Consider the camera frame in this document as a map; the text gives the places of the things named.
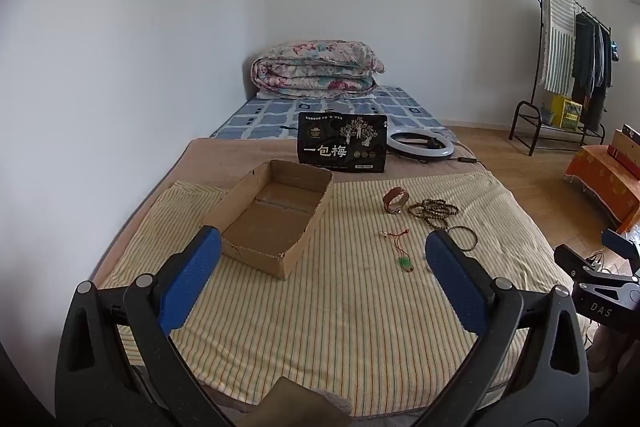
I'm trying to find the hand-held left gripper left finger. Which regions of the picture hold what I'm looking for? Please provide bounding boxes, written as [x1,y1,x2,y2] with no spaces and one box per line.
[55,225,236,427]

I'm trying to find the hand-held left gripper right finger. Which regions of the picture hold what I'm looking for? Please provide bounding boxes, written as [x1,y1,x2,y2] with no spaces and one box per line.
[415,229,591,427]

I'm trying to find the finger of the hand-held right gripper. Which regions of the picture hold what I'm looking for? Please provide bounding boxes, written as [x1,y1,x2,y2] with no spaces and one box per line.
[554,244,601,280]
[601,228,640,264]

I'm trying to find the thin metal bangle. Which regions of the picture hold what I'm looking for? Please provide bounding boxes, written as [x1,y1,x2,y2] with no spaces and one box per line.
[446,227,478,253]

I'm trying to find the red string jade pendant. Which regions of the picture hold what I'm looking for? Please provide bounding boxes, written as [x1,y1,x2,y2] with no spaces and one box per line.
[382,229,416,273]

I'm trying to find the brown bead necklace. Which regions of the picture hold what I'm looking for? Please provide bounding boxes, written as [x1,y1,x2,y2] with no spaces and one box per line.
[407,199,460,229]

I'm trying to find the cardboard box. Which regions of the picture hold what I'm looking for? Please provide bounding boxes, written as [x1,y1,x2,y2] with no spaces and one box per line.
[201,159,334,281]

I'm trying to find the red leather strap watch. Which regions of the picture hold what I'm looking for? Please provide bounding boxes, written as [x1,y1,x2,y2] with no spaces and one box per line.
[383,187,410,214]

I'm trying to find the orange cloth covered bench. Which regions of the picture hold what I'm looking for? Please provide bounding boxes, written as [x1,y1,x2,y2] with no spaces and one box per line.
[564,144,640,235]

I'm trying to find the long red box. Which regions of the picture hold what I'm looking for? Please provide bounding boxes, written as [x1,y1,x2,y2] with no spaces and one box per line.
[607,144,640,180]

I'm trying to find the tan cardboard piece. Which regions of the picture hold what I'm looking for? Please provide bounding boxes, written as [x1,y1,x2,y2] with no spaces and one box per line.
[614,124,640,155]

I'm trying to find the yellow striped towel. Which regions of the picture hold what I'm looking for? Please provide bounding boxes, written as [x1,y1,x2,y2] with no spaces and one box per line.
[97,172,586,418]

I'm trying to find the brown blanket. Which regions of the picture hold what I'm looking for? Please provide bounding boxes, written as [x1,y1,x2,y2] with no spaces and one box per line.
[92,137,501,288]

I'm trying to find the yellow box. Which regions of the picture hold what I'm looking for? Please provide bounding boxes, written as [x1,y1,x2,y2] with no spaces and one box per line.
[550,94,583,129]

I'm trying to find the olive cloth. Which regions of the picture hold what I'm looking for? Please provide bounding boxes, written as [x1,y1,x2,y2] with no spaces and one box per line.
[235,376,353,427]

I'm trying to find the blue checked bed sheet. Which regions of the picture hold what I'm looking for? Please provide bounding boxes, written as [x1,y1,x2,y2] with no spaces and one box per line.
[210,85,448,140]

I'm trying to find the black snack bag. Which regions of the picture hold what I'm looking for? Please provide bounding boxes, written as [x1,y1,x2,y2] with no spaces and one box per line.
[298,111,389,174]

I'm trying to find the dark hanging clothes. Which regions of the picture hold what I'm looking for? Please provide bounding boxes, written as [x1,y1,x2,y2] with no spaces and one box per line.
[571,11,615,132]

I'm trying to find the green striped hanging cloth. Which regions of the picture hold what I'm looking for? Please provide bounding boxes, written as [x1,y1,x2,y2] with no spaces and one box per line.
[542,0,577,98]

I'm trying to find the black clothes rack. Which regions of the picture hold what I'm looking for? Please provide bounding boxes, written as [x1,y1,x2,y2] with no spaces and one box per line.
[509,0,613,156]

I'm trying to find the folded floral quilt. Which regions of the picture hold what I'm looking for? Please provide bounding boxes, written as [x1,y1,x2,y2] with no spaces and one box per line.
[251,40,386,99]

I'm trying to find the black ring light cable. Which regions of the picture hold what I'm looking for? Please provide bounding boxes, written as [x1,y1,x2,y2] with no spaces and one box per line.
[415,153,483,168]

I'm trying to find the white ring light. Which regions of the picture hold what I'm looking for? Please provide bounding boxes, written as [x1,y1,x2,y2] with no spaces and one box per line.
[389,130,455,160]

